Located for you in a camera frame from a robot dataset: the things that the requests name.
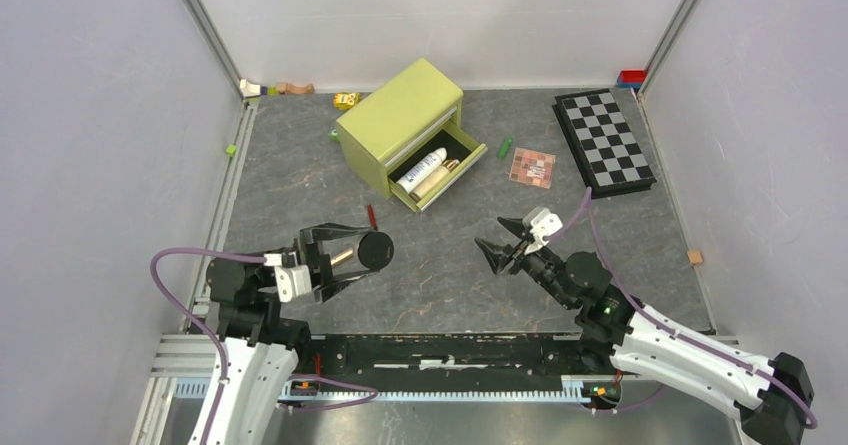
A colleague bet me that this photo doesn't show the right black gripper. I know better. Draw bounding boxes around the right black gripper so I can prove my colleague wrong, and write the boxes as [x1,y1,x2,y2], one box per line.
[473,216,575,310]

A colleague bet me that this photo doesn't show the round powder jar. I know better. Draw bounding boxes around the round powder jar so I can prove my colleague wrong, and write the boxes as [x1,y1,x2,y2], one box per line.
[357,231,394,271]

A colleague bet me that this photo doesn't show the white plastic bottle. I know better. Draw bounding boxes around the white plastic bottle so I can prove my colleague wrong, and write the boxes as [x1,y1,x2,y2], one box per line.
[396,147,447,193]

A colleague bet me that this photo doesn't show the green metal drawer box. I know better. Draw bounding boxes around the green metal drawer box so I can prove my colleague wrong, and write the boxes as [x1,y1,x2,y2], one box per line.
[336,58,487,213]

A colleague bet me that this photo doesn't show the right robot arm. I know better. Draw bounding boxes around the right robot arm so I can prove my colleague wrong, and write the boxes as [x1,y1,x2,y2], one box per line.
[475,208,817,444]

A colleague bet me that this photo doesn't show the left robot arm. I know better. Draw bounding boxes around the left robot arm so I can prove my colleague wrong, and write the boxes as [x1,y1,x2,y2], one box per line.
[189,223,394,444]

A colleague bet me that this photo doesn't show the rose gold lipstick tube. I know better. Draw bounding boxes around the rose gold lipstick tube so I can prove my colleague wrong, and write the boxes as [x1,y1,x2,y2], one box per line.
[330,248,355,267]

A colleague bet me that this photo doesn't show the red black lip pencil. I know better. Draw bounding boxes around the red black lip pencil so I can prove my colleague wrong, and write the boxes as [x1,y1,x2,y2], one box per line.
[366,204,378,231]

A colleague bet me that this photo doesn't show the pink eyeshadow palette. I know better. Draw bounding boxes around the pink eyeshadow palette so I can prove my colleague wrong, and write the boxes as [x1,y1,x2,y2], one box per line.
[508,148,556,189]

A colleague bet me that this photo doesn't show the black white checkerboard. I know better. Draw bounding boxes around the black white checkerboard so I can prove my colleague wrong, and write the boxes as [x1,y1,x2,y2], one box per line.
[552,88,657,199]

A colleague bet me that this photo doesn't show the yellow toy car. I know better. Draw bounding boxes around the yellow toy car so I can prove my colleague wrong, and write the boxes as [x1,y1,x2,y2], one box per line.
[333,92,361,110]

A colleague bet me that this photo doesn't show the small wooden cube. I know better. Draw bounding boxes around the small wooden cube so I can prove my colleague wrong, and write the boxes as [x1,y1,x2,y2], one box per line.
[687,249,704,267]

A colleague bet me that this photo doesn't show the wooden toy blocks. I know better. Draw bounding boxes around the wooden toy blocks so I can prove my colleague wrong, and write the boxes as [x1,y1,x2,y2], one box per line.
[239,78,315,99]

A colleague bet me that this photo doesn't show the red blue blocks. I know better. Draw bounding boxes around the red blue blocks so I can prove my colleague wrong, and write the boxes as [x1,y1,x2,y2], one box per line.
[616,69,647,89]

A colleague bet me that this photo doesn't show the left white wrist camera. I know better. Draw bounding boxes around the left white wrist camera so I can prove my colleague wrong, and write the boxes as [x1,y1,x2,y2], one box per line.
[264,252,312,303]

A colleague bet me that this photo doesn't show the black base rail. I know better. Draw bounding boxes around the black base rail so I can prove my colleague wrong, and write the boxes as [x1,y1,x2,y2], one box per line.
[295,333,616,395]

